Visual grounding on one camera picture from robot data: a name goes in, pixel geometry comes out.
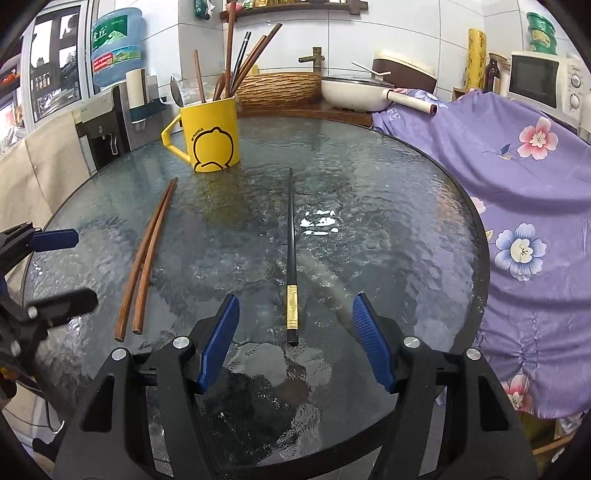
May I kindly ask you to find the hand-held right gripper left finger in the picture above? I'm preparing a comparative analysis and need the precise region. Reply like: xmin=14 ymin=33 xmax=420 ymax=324
xmin=53 ymin=293 xmax=241 ymax=480

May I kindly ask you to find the white microwave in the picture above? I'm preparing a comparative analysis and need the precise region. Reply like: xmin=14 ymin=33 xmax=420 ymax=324
xmin=508 ymin=50 xmax=587 ymax=121

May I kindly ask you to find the yellow cling film roll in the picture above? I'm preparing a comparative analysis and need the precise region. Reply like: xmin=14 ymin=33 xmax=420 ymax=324
xmin=466 ymin=28 xmax=488 ymax=90

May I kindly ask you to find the woven pattern basin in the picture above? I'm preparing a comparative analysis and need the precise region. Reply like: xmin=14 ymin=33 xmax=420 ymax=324
xmin=235 ymin=71 xmax=323 ymax=108

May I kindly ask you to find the sliding window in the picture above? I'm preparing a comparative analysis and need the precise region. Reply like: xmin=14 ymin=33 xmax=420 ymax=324
xmin=0 ymin=0 xmax=100 ymax=123

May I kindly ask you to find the white paper cup tube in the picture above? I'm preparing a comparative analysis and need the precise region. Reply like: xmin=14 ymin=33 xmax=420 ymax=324
xmin=126 ymin=68 xmax=149 ymax=112

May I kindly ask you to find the blue water bottle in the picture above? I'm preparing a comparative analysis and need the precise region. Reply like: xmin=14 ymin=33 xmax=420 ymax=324
xmin=90 ymin=7 xmax=144 ymax=88

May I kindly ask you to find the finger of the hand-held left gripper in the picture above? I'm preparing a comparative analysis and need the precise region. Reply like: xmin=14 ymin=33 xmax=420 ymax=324
xmin=21 ymin=288 xmax=99 ymax=340
xmin=9 ymin=224 xmax=79 ymax=264

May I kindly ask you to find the teal wall holder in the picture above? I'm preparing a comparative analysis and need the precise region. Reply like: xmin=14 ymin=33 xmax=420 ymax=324
xmin=129 ymin=97 xmax=183 ymax=125

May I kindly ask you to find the white and brown rice cooker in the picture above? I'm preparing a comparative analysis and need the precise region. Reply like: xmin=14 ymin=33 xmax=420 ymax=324
xmin=372 ymin=50 xmax=438 ymax=93

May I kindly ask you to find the round glass table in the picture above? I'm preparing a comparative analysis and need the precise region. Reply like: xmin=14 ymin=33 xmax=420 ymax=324
xmin=21 ymin=115 xmax=491 ymax=480

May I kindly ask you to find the grey water dispenser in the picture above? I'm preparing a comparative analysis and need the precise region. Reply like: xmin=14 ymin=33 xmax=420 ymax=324
xmin=74 ymin=85 xmax=132 ymax=174

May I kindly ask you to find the stack of green bowls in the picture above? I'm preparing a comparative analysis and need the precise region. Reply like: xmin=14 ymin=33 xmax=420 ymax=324
xmin=526 ymin=11 xmax=559 ymax=56

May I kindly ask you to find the yellow mug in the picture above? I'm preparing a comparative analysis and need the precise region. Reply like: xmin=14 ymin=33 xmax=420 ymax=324
xmin=161 ymin=97 xmax=242 ymax=175

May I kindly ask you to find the white frying pan with lid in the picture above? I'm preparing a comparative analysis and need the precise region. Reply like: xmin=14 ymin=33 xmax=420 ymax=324
xmin=321 ymin=74 xmax=438 ymax=116

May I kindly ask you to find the black chopstick with gold band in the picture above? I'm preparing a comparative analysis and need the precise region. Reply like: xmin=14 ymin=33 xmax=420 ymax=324
xmin=229 ymin=31 xmax=252 ymax=93
xmin=285 ymin=167 xmax=300 ymax=348

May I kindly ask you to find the brown glass bottle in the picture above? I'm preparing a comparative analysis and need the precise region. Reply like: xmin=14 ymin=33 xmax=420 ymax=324
xmin=485 ymin=53 xmax=502 ymax=95

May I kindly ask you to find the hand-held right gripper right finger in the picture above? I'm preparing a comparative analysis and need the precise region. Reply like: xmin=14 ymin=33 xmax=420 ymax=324
xmin=352 ymin=292 xmax=539 ymax=480

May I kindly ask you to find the purple floral cloth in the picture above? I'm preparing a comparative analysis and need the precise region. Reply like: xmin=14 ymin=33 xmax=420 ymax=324
xmin=372 ymin=88 xmax=591 ymax=418

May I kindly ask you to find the brass faucet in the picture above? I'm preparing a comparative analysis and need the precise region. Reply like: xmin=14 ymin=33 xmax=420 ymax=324
xmin=298 ymin=46 xmax=326 ymax=73

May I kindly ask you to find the wooden framed mirror shelf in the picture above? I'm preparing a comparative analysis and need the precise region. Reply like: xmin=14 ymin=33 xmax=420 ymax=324
xmin=221 ymin=0 xmax=369 ymax=19

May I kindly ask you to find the wooden counter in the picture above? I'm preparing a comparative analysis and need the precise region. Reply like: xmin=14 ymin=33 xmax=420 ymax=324
xmin=238 ymin=104 xmax=374 ymax=129

